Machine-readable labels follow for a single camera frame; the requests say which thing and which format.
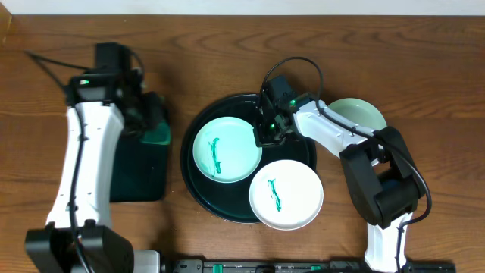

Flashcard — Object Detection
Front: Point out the rectangular black sponge tray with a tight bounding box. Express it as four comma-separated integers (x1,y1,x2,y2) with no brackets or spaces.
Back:
110,136,171,202

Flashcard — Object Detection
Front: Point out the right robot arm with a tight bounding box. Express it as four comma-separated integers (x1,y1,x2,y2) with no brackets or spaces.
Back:
254,76,432,272

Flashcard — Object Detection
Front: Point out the green sponge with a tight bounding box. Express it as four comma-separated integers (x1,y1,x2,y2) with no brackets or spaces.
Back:
140,121,171,146

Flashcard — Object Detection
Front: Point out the mint plate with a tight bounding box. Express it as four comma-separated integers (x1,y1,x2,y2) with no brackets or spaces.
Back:
329,98,387,130
192,117,263,184

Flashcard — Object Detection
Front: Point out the mint plate top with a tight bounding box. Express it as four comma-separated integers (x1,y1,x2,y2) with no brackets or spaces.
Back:
329,98,387,130

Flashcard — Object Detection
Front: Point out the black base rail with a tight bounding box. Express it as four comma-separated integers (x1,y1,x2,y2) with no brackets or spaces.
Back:
170,258,458,273

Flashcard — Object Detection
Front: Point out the round black serving tray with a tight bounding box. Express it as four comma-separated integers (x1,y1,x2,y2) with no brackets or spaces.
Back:
180,94,317,224

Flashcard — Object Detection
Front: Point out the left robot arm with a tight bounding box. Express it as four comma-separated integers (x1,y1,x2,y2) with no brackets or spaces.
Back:
25,42,171,272

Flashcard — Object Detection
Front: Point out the white plate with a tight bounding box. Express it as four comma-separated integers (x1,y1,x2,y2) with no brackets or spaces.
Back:
249,159,324,231

